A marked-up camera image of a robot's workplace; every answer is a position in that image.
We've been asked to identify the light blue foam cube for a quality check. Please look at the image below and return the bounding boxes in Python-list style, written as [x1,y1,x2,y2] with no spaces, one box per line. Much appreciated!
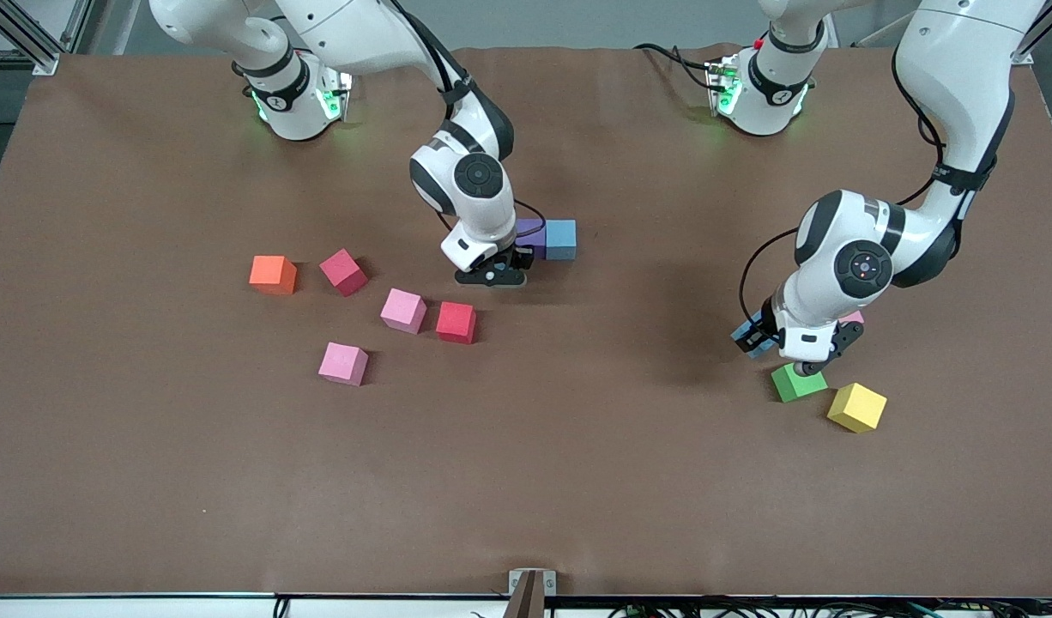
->
[546,220,578,261]
[730,322,777,361]

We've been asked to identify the purple foam cube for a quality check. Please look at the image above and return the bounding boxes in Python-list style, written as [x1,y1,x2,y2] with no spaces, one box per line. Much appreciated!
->
[516,219,548,261]

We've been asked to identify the red foam cube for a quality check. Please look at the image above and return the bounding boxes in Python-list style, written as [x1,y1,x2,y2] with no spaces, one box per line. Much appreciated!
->
[435,300,478,346]

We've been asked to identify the green foam cube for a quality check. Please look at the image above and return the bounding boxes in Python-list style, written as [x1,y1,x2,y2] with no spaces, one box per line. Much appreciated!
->
[771,362,830,404]

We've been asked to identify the yellow foam cube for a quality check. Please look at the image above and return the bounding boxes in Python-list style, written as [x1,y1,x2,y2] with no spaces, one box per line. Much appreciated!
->
[826,382,888,434]

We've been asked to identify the crimson foam cube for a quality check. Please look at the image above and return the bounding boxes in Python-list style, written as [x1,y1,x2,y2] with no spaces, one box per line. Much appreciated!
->
[319,248,371,298]

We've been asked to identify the orange foam cube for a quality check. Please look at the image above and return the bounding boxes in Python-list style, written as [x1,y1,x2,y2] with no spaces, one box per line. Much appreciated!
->
[249,255,299,297]

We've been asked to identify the brown table cover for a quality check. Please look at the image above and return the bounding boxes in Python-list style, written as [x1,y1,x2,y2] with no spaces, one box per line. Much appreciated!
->
[0,45,1052,599]

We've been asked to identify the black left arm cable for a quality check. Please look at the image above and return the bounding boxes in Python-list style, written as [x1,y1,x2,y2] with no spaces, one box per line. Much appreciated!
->
[740,51,947,323]

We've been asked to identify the black base cable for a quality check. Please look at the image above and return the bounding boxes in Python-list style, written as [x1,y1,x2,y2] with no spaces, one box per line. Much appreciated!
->
[633,41,717,94]

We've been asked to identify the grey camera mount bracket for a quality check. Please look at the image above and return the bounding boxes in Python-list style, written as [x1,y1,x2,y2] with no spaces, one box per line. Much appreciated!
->
[505,568,558,618]

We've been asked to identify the aluminium frame profile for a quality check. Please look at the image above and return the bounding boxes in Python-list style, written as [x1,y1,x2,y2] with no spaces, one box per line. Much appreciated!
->
[0,0,94,78]
[1011,0,1052,68]

